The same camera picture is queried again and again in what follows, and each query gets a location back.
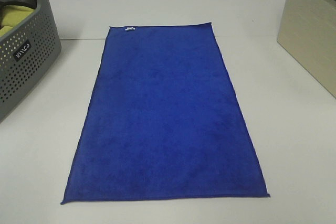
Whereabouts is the beige storage box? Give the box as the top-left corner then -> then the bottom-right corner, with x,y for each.
277,0 -> 335,95

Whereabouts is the white towel label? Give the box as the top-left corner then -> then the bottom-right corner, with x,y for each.
125,27 -> 136,31

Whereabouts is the blue microfibre towel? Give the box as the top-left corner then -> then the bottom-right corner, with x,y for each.
62,23 -> 269,204

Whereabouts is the grey perforated plastic basket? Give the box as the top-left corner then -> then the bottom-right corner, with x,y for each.
1,0 -> 61,120

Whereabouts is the yellow-green towel in basket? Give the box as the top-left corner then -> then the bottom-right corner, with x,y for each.
1,5 -> 34,37

